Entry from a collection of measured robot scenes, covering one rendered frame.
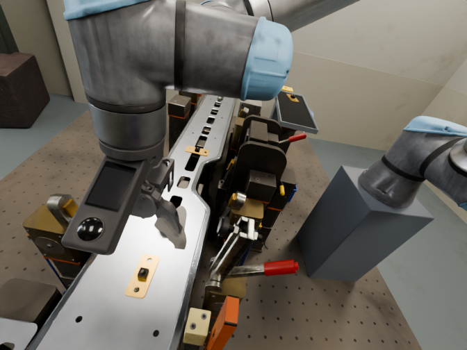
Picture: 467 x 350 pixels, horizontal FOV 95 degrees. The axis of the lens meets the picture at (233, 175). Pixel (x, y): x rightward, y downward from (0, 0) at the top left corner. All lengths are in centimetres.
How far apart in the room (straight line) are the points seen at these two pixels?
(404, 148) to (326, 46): 265
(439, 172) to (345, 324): 57
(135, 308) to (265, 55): 45
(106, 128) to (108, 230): 10
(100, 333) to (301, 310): 62
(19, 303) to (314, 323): 77
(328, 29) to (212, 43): 303
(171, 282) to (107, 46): 41
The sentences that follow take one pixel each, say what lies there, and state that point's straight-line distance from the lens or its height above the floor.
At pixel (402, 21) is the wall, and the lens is 360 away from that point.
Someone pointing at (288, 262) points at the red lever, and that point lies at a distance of 39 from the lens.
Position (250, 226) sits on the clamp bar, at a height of 121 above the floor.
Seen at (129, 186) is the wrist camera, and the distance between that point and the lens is 26.
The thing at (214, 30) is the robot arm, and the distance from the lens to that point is 21.
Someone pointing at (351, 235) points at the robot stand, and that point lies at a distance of 75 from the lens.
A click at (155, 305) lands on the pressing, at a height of 100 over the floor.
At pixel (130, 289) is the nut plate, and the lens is 50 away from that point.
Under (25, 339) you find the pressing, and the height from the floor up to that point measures 100.
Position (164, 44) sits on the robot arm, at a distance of 21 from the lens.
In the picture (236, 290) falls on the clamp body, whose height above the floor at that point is 105.
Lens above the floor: 146
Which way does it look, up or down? 39 degrees down
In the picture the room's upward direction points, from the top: 14 degrees clockwise
